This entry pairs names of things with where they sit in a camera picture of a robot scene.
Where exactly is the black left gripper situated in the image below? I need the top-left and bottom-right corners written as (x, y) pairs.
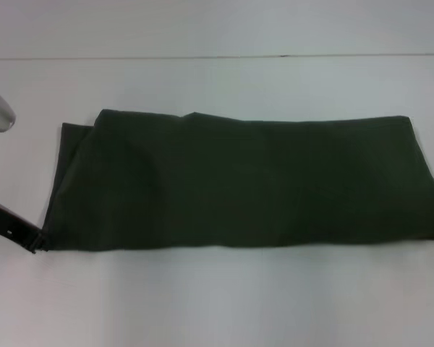
top-left (0, 197), bottom-right (48, 254)

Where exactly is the dark green FREE t-shirt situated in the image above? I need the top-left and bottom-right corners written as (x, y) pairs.
top-left (43, 108), bottom-right (434, 253)

